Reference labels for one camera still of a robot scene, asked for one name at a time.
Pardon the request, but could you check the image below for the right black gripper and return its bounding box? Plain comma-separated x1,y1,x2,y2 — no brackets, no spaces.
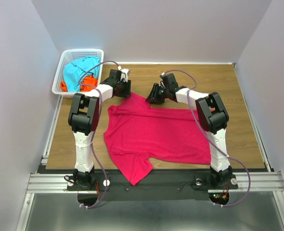
145,83,169,104

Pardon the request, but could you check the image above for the pink t-shirt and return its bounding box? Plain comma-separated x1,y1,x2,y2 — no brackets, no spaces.
104,93,211,186

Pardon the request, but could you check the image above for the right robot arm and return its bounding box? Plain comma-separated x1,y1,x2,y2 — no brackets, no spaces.
146,71,232,188

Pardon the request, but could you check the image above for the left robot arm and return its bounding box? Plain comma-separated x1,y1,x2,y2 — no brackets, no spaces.
66,68,131,190

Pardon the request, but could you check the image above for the orange t-shirt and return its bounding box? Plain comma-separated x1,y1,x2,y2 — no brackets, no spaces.
60,75,98,92

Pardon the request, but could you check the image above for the light blue t-shirt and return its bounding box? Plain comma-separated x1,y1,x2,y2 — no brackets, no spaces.
63,56,100,92

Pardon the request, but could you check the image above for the white plastic basket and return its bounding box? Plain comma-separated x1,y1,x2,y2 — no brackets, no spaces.
52,49,104,97

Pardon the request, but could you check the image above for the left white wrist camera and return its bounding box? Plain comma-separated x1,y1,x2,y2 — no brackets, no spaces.
119,68,130,82

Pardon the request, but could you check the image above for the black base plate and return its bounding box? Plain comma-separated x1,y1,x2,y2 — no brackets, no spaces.
64,169,238,205

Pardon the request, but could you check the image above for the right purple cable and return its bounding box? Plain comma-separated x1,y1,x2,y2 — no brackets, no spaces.
161,69,251,207

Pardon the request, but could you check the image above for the aluminium rail frame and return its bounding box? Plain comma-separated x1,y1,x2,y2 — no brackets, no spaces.
15,62,284,231

